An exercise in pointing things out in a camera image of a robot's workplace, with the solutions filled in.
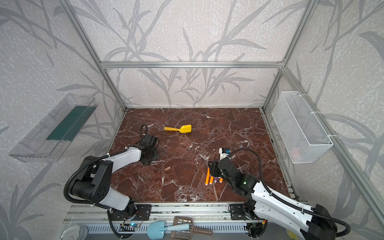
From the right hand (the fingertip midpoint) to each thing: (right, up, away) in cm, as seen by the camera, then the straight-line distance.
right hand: (210, 158), depth 80 cm
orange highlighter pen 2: (+6, -13, +4) cm, 15 cm away
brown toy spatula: (-12, -32, -12) cm, 36 cm away
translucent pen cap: (-25, -8, +9) cm, 28 cm away
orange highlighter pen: (+1, -13, +4) cm, 14 cm away
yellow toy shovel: (-18, +14, +27) cm, 36 cm away
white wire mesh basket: (+37, +13, -19) cm, 44 cm away
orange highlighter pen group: (-1, -12, +5) cm, 13 cm away
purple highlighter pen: (+3, -13, +4) cm, 14 cm away
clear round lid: (-60, -28, -16) cm, 68 cm away
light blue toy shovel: (-26, -30, -12) cm, 41 cm away
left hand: (-33, +1, +14) cm, 36 cm away
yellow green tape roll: (+35, -30, -14) cm, 49 cm away
